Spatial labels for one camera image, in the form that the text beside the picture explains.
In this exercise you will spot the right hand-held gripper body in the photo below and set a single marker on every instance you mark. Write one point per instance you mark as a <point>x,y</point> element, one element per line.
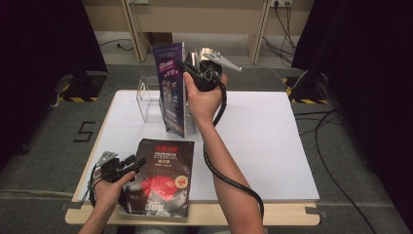
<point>209,76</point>

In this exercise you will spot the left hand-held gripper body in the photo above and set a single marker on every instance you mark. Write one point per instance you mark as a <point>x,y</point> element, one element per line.
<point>112,170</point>

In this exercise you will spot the white picture-grid magazine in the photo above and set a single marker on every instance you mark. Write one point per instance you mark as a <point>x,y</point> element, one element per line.
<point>206,52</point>

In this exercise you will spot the black and red magazine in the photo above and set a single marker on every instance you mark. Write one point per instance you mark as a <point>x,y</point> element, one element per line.
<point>162,182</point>

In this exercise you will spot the purple magazine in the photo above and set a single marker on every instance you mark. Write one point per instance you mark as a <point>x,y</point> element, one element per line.
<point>168,97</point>

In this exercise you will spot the clear acrylic book rack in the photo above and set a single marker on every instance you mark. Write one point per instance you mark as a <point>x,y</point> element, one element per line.
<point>147,97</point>

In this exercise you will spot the person's left hand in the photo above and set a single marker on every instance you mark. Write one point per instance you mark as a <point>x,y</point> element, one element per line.
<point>108,195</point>

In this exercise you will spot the person's right hand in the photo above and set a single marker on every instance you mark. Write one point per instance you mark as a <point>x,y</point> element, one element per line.
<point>204,104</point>

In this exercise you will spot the beige wooden desk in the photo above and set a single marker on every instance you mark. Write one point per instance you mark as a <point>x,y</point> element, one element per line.
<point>227,16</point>

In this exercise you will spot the person's left leg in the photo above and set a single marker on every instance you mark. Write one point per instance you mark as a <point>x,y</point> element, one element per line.
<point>162,230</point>

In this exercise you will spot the person's leg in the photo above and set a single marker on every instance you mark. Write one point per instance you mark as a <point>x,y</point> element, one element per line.
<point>207,231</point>
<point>162,230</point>

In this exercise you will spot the hazard-striped stand base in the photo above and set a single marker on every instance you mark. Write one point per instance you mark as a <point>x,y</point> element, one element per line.
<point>82,86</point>
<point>308,89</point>

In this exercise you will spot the white table sheet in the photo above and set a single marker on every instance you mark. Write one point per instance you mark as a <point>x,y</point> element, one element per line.
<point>266,146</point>

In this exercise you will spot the person's right leg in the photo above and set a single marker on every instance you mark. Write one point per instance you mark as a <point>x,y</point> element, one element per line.
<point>207,231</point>

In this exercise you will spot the black curtain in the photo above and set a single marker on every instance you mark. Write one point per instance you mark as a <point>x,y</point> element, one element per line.
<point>39,65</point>
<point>373,65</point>

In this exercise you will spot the wooden table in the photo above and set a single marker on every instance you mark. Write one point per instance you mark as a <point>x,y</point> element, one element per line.
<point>285,214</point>

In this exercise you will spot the white wall socket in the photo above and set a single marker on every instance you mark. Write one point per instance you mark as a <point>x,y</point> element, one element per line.
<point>281,2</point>

